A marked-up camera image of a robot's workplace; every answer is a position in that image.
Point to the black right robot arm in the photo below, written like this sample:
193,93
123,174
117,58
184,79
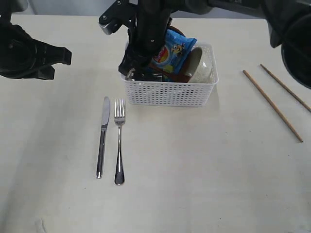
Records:
7,7

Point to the speckled white ceramic bowl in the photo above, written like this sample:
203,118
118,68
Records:
200,66

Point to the silver metal fork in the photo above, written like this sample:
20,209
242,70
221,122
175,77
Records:
119,119

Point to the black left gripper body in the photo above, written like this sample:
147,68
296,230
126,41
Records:
152,18

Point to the brown wooden spoon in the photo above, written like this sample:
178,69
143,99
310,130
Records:
177,78

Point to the wooden chopstick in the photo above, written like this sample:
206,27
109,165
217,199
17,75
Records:
272,104
286,87

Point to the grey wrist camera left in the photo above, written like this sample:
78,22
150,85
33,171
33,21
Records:
121,12

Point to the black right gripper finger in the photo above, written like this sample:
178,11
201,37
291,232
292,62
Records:
35,72
47,54

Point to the silver table knife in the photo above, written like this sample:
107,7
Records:
104,125

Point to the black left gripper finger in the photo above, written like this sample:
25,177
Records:
133,58

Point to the white perforated plastic basket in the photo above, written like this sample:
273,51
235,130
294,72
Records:
174,94

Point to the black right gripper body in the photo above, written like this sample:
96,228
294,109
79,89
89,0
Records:
16,48

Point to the blue Lay's chips bag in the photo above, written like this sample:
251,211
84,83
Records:
174,52

